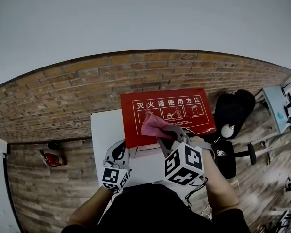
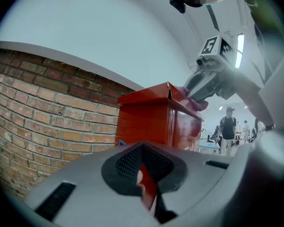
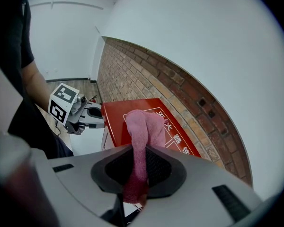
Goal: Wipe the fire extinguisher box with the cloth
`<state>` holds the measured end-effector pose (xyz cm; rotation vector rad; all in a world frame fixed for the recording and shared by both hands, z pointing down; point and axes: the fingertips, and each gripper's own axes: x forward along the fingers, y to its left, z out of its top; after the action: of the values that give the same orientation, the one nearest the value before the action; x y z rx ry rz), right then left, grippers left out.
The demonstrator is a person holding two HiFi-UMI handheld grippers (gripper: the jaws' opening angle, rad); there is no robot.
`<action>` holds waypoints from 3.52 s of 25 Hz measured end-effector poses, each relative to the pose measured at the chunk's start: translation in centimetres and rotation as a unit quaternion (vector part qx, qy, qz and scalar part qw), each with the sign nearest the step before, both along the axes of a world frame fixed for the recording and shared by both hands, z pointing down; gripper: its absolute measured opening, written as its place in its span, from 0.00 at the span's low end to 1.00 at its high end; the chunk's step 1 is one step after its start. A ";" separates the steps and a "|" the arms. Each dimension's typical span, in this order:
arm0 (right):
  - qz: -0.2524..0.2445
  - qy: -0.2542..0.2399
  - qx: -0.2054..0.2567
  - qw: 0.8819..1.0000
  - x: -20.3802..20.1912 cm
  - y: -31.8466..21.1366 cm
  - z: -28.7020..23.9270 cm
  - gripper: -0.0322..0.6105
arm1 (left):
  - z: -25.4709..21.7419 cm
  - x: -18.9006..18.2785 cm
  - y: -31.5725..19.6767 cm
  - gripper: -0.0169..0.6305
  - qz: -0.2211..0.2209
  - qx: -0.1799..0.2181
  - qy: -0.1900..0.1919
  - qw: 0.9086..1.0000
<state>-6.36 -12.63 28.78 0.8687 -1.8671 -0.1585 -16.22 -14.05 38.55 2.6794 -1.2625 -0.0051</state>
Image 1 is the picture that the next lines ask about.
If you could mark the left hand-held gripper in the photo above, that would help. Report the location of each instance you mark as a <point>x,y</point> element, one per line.
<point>111,176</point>

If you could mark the white round ornament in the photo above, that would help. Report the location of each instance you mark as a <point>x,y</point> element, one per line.
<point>228,130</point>

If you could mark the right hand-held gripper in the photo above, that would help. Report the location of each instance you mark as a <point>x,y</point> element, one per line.
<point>184,164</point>

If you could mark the person's left forearm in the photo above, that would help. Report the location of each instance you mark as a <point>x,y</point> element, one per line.
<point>89,207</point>

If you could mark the black office chair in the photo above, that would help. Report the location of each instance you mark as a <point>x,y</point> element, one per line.
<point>240,105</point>

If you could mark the plastic bottle with red label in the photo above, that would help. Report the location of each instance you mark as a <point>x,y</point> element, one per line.
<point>221,152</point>

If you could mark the person's dark shirt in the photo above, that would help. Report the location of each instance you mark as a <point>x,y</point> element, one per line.
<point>148,210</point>

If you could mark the small teal object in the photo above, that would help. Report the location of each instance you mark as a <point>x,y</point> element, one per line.
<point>280,115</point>

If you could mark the gold ornament stand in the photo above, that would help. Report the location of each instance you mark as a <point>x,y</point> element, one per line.
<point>217,139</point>

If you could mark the light blue desk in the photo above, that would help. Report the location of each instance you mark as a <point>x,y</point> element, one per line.
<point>271,101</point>

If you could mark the red fire extinguisher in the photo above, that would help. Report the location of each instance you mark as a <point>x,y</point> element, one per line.
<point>52,159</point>

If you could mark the person's right hand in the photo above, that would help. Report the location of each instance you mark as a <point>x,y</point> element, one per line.
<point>197,139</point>

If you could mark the person's right forearm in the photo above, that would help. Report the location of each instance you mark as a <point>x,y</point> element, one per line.
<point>220,186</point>

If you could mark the small black floor object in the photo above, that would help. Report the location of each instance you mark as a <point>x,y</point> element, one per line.
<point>54,145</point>

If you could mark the red fire extinguisher box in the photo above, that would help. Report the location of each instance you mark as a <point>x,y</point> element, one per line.
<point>201,120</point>

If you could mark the pink cloth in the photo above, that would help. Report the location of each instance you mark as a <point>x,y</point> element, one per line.
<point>154,127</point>

